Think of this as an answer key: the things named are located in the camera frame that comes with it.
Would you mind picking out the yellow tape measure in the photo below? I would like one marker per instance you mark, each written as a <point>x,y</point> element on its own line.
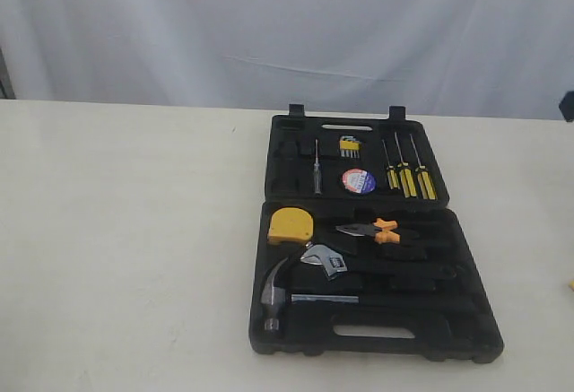
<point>290,224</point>

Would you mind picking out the black electrical tape roll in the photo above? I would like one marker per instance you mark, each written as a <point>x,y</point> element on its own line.
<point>358,181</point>

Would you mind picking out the orange black handled pliers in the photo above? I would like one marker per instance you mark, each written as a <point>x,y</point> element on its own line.
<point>396,234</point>

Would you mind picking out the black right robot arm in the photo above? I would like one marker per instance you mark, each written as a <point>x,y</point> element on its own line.
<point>566,106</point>

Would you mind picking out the black plastic tool case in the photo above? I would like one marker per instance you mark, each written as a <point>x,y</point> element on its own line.
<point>314,328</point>

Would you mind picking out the clear test pen screwdriver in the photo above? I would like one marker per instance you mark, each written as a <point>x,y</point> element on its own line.
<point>317,175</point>

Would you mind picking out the yellow hex key set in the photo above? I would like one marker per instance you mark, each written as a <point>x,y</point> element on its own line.
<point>350,147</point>

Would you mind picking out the silver adjustable wrench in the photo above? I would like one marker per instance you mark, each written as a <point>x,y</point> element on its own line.
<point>334,263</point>

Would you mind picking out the left yellow black screwdriver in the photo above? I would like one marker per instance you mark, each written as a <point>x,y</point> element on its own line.
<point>392,177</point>

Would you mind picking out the yellow black screwdriver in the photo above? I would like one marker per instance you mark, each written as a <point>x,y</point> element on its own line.
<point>423,175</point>
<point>405,172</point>
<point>392,177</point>

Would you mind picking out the middle yellow black screwdriver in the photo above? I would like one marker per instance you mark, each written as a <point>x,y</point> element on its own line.
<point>405,172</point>

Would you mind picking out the steel claw hammer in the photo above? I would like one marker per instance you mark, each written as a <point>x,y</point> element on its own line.
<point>274,298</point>

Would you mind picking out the right yellow black screwdriver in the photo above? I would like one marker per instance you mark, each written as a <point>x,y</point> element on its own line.
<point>423,175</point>

